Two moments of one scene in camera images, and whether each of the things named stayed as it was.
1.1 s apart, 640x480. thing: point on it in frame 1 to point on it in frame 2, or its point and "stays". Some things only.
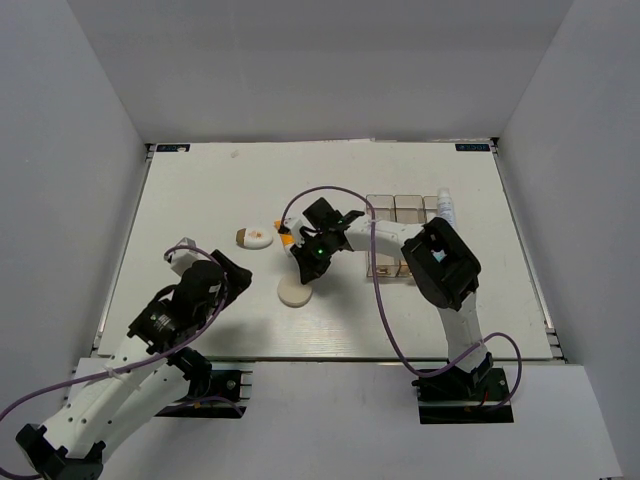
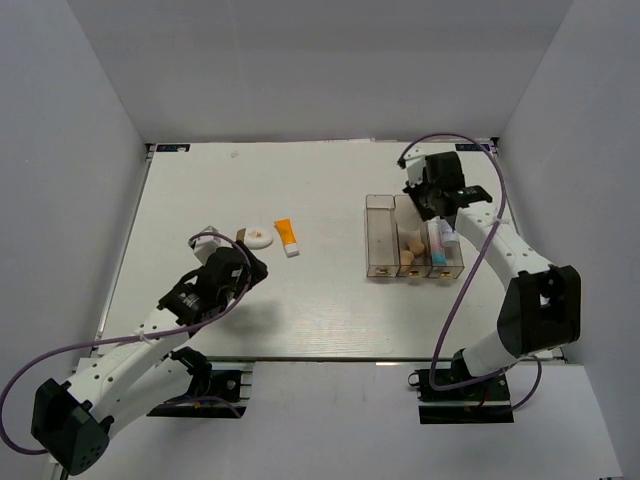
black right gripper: (310, 269) to (412, 192)
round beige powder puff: (291, 292) to (408, 217)
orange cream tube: (286, 238) stays
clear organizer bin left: (384, 210) stays
